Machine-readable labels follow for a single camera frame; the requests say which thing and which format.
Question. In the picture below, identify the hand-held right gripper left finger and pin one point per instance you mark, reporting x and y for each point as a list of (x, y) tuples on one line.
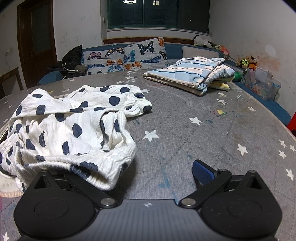
[(89, 192)]

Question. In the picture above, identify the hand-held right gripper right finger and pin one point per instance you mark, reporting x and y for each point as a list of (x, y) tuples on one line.
[(203, 172)]

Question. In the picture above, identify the white navy polka-dot pants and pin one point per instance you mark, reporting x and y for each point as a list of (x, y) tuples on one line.
[(69, 120)]

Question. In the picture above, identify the grey star-print tablecloth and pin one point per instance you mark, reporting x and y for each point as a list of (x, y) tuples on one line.
[(185, 139)]

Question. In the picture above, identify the round black induction hob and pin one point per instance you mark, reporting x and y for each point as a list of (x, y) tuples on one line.
[(7, 186)]

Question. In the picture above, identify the yellow cloth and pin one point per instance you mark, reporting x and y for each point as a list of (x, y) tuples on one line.
[(220, 85)]

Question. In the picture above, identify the blue sofa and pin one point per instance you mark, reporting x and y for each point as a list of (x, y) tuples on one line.
[(261, 102)]

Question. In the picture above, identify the green plastic bowl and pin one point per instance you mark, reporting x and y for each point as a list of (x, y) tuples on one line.
[(237, 76)]

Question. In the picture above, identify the red plastic stool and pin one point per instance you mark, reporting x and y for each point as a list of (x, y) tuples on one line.
[(292, 121)]

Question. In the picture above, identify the folded blue striped blanket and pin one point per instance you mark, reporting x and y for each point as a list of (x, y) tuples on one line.
[(182, 71)]

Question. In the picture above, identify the clear plastic storage box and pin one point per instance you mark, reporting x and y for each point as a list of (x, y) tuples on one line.
[(262, 84)]

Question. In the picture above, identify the grey cushion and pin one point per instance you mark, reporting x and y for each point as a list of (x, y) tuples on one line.
[(198, 52)]

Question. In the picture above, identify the brown plush bear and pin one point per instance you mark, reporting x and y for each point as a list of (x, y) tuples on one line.
[(248, 60)]

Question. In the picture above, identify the olive garment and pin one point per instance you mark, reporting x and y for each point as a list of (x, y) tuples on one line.
[(81, 69)]

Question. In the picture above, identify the pink plush toy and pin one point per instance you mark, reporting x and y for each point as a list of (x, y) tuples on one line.
[(223, 49)]

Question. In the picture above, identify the white and black plush dog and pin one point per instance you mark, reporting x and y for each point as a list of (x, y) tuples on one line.
[(201, 41)]

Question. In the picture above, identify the butterfly print pillow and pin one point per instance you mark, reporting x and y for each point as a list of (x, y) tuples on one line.
[(145, 54), (101, 61)]

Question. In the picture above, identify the dark wooden door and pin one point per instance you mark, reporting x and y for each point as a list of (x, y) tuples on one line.
[(37, 46)]

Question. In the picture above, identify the dark window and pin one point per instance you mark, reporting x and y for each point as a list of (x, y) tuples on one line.
[(159, 14)]

